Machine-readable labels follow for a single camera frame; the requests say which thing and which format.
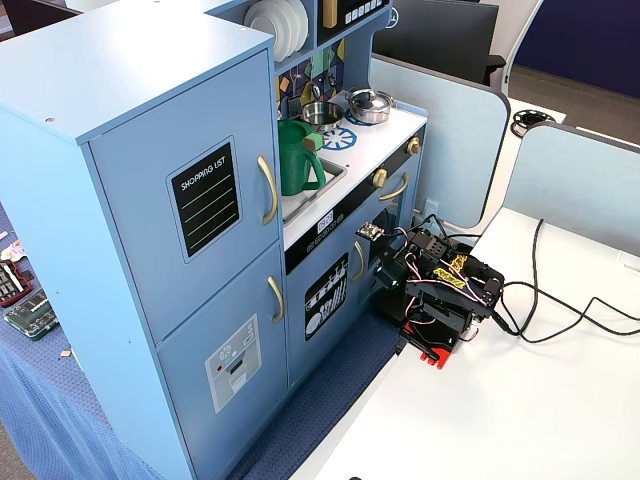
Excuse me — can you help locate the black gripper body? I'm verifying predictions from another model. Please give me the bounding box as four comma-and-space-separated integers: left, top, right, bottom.
377, 234, 419, 281

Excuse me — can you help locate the long gold door handle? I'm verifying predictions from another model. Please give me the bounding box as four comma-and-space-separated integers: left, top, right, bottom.
256, 154, 280, 227

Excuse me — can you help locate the blue door with shopping list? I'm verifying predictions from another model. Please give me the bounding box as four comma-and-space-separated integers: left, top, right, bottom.
88, 47, 282, 347

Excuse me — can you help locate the blue dishwasher door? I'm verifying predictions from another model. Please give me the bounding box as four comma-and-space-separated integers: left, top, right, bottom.
284, 239, 372, 391

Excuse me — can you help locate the blue door with ice dispenser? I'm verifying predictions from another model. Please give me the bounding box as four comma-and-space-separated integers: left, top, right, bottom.
154, 242, 290, 479

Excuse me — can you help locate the open steel pot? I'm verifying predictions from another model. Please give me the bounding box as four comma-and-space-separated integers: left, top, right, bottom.
300, 99, 346, 134

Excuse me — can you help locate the blue toy kitchen cabinet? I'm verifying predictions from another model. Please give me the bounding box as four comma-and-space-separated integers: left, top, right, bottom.
0, 0, 430, 480

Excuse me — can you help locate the red table clamp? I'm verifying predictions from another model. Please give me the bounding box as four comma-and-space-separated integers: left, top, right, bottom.
402, 319, 459, 371

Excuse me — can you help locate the steel toy sink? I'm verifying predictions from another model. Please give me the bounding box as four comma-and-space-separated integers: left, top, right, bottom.
281, 157, 349, 227

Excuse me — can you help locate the green plastic pitcher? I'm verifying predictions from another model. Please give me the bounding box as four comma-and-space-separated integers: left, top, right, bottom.
277, 118, 329, 197

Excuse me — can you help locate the light blue desk divider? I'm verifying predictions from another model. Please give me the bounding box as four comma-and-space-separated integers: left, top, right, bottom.
499, 121, 640, 251
369, 52, 511, 231

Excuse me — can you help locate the steel pot with lid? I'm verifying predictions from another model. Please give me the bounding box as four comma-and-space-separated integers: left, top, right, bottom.
347, 88, 397, 125

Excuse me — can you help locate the black filament spool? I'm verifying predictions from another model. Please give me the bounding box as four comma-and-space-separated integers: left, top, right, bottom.
509, 108, 556, 137

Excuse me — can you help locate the black chair armrest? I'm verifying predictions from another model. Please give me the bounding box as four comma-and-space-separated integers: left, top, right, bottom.
482, 53, 507, 85

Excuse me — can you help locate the black microwave panel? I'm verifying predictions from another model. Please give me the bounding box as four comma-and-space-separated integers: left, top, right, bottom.
317, 0, 392, 47

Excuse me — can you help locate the white plate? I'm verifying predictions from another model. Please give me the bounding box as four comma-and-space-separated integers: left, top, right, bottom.
243, 1, 282, 40
269, 0, 297, 60
289, 0, 310, 54

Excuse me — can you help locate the blue woven cloth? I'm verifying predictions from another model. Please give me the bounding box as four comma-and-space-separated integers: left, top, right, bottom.
0, 199, 407, 480

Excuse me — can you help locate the green bit set case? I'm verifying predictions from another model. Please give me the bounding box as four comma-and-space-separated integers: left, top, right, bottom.
3, 291, 59, 342

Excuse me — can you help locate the colourful sticker sheet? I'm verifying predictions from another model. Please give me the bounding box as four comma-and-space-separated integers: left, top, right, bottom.
0, 239, 27, 262

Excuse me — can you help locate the red tool case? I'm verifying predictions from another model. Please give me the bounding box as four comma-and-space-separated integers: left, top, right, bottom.
0, 258, 34, 309

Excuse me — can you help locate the dark brown furniture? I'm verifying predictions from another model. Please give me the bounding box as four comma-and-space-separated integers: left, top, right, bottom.
0, 0, 84, 44

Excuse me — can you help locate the gold oven handle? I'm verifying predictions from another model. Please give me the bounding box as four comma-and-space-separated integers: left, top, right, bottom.
378, 172, 410, 202

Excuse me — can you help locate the black cable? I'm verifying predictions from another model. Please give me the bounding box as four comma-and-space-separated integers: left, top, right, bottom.
492, 217, 546, 344
517, 297, 640, 345
502, 281, 640, 337

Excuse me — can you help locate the white partition post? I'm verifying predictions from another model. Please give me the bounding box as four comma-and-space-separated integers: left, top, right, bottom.
502, 0, 546, 99

